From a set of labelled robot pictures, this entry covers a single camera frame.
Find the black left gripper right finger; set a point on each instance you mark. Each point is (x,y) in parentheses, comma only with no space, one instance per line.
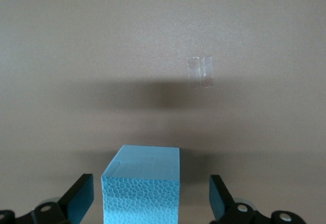
(229,208)

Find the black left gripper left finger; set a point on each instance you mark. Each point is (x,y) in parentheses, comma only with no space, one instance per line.
(71,203)

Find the blue foam block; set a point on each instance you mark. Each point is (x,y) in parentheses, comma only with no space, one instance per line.
(141,183)

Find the clear tape patch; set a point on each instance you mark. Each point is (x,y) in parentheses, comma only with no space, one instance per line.
(200,71)

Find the brown paper table cover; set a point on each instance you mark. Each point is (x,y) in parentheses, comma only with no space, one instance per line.
(102,43)

